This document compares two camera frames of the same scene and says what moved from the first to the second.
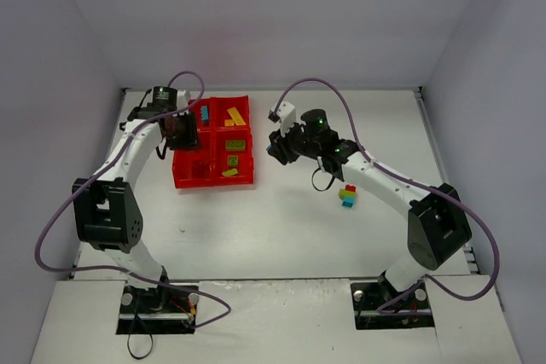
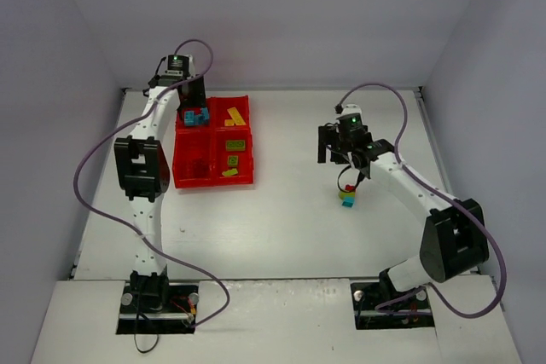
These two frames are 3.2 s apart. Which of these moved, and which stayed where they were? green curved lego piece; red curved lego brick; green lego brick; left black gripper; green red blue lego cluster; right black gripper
Moved: right black gripper; left black gripper
Stayed: green lego brick; green curved lego piece; green red blue lego cluster; red curved lego brick
